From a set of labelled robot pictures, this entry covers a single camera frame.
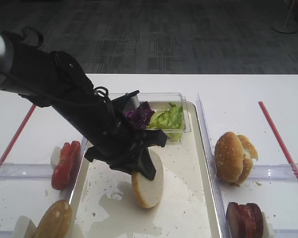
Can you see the meat patty slices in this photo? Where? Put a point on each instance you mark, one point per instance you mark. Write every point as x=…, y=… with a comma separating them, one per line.
x=245, y=220

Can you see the silver metal tray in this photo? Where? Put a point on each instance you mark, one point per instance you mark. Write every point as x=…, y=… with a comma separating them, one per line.
x=176, y=203

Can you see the tomato slices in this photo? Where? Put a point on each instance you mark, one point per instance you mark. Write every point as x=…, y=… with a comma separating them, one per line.
x=63, y=173

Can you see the right clear long divider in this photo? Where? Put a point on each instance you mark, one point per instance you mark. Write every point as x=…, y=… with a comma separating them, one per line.
x=222, y=228

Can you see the white pusher block patty rail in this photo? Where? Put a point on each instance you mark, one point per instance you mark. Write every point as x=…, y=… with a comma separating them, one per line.
x=268, y=231

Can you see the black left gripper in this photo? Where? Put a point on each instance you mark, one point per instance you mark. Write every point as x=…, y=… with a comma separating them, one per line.
x=125, y=149

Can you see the green lettuce leaves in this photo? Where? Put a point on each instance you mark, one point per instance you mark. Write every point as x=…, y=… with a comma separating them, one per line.
x=170, y=121

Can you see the purple cabbage leaves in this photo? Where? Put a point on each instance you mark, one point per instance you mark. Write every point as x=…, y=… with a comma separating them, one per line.
x=141, y=116

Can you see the clear plastic container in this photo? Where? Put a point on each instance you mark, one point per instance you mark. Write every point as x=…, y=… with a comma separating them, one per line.
x=160, y=101

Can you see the left clear long divider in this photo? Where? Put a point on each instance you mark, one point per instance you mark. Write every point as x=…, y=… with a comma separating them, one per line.
x=74, y=190

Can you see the clear rail under patties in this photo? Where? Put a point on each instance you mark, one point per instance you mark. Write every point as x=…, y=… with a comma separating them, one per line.
x=285, y=233

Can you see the white stand base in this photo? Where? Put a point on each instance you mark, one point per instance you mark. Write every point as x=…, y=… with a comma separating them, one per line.
x=288, y=27

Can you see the clear rail under tomatoes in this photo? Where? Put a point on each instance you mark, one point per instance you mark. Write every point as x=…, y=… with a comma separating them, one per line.
x=25, y=171

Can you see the bun bottom slice remaining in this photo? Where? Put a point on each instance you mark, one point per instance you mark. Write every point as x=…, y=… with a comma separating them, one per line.
x=56, y=221

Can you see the sesame bun top outer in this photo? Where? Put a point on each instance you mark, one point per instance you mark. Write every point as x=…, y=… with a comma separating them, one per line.
x=228, y=157

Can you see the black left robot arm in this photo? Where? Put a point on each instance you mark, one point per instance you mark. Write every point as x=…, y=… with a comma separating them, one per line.
x=56, y=79

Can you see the white pusher block bottom rail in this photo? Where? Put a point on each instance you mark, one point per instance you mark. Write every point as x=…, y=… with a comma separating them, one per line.
x=24, y=228

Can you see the white pusher block tomato rail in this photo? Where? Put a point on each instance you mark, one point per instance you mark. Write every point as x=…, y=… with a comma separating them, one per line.
x=55, y=157

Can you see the left red strip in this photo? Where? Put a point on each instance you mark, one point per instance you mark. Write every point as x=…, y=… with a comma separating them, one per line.
x=16, y=135

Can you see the sesame bun top inner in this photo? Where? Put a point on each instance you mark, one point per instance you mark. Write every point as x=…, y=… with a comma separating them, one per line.
x=249, y=154

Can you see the clear long divider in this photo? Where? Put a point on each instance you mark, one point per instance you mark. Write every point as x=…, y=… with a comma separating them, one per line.
x=222, y=228
x=74, y=190

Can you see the bun bottom slice white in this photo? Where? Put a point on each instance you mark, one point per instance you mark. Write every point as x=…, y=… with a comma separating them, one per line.
x=149, y=192

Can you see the right red strip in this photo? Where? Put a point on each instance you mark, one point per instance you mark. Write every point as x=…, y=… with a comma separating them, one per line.
x=279, y=139

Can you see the sesame bun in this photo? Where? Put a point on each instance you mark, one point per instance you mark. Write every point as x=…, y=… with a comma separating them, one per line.
x=249, y=154
x=228, y=157

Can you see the red strip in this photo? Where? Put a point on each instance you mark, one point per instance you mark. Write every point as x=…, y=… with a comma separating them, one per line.
x=279, y=139
x=16, y=135

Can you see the clear rail under buns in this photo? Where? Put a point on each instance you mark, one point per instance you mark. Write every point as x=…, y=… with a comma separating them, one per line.
x=282, y=172

